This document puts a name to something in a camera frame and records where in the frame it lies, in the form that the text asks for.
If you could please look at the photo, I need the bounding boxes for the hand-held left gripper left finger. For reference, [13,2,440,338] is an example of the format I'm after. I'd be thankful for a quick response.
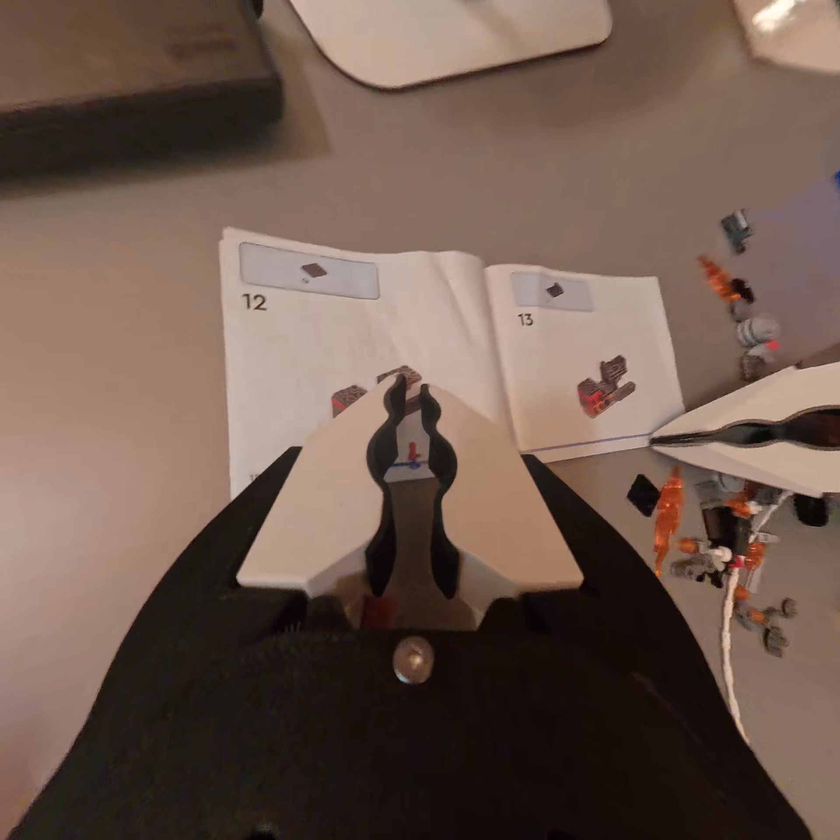
[236,374,408,599]

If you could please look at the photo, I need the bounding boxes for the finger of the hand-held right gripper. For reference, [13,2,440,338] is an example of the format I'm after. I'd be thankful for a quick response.
[651,428,840,497]
[650,360,840,445]

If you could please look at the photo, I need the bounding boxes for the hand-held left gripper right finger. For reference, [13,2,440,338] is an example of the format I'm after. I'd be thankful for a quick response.
[419,384,586,616]

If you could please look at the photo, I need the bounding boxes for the lego pieces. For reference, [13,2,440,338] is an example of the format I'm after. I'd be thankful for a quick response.
[625,209,840,658]

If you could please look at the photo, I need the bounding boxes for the lego instruction booklet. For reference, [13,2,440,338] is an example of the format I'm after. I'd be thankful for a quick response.
[218,226,685,501]

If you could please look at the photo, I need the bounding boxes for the clear plastic bag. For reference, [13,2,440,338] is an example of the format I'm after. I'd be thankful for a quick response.
[731,0,840,74]

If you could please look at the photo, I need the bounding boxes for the flat black box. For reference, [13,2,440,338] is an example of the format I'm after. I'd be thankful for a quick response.
[0,0,285,179]

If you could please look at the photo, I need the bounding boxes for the white stand with flat base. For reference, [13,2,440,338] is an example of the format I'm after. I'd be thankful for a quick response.
[287,0,614,91]

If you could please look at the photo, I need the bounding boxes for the white lego string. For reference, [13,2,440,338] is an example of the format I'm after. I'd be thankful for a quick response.
[718,489,795,746]

